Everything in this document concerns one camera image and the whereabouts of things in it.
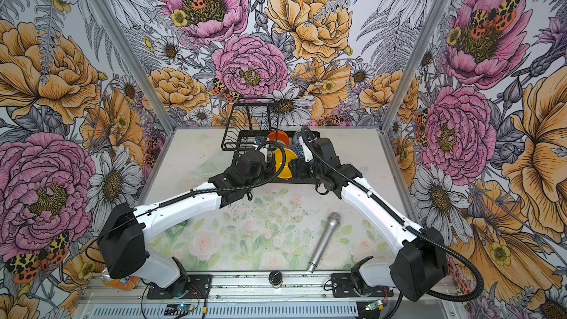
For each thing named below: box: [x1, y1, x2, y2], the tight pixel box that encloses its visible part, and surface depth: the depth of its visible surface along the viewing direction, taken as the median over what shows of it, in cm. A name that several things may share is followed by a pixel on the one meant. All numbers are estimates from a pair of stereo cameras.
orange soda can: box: [100, 267, 142, 291], surface depth 69 cm
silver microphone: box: [307, 211, 342, 274], surface depth 83 cm
